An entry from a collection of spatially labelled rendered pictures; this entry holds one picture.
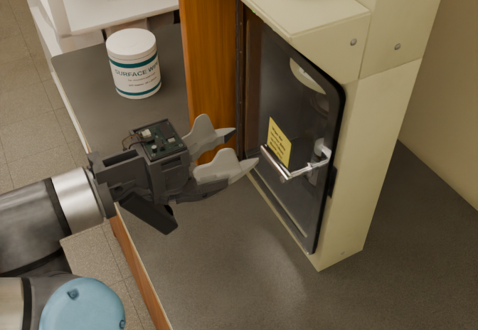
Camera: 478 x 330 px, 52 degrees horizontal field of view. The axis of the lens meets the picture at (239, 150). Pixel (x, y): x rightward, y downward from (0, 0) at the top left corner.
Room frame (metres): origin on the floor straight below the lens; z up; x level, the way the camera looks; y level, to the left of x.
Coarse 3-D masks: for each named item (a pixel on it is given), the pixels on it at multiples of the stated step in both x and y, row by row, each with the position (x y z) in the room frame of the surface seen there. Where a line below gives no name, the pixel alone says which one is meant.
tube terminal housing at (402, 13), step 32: (384, 0) 0.52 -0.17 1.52; (416, 0) 0.55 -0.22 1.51; (384, 32) 0.53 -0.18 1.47; (416, 32) 0.56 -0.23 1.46; (384, 64) 0.54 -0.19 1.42; (416, 64) 0.57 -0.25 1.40; (352, 96) 0.52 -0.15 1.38; (384, 96) 0.54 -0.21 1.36; (352, 128) 0.52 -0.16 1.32; (384, 128) 0.55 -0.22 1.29; (352, 160) 0.53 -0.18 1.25; (384, 160) 0.56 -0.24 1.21; (352, 192) 0.54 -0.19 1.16; (352, 224) 0.55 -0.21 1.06; (320, 256) 0.52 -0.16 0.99
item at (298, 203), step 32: (256, 32) 0.73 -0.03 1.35; (256, 64) 0.73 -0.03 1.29; (288, 64) 0.64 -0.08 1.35; (256, 96) 0.72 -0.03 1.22; (288, 96) 0.63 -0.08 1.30; (320, 96) 0.56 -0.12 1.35; (256, 128) 0.72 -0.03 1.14; (288, 128) 0.62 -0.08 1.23; (320, 128) 0.55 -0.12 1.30; (320, 160) 0.53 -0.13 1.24; (288, 192) 0.60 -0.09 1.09; (320, 192) 0.52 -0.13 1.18; (288, 224) 0.59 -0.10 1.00; (320, 224) 0.52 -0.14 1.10
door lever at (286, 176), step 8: (264, 144) 0.61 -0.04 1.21; (264, 152) 0.59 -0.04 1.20; (272, 152) 0.59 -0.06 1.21; (272, 160) 0.57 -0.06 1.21; (280, 160) 0.57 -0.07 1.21; (280, 168) 0.55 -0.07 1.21; (304, 168) 0.55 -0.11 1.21; (280, 176) 0.54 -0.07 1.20; (288, 176) 0.53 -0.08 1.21; (296, 176) 0.54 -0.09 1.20
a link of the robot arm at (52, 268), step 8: (48, 256) 0.31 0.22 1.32; (56, 256) 0.31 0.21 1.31; (64, 256) 0.32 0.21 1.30; (32, 264) 0.30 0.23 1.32; (40, 264) 0.30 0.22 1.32; (48, 264) 0.30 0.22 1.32; (56, 264) 0.31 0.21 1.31; (64, 264) 0.31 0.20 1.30; (8, 272) 0.29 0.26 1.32; (16, 272) 0.29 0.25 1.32; (24, 272) 0.29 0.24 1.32; (32, 272) 0.29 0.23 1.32; (40, 272) 0.29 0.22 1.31; (48, 272) 0.29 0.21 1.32; (56, 272) 0.29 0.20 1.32; (64, 272) 0.28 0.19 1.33; (72, 272) 0.32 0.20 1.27
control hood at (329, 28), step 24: (264, 0) 0.54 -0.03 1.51; (288, 0) 0.54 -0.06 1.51; (312, 0) 0.54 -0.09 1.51; (336, 0) 0.54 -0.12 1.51; (288, 24) 0.49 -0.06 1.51; (312, 24) 0.49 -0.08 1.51; (336, 24) 0.49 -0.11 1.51; (360, 24) 0.51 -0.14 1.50; (312, 48) 0.48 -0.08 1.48; (336, 48) 0.50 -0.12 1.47; (360, 48) 0.51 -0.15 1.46; (336, 72) 0.50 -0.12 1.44
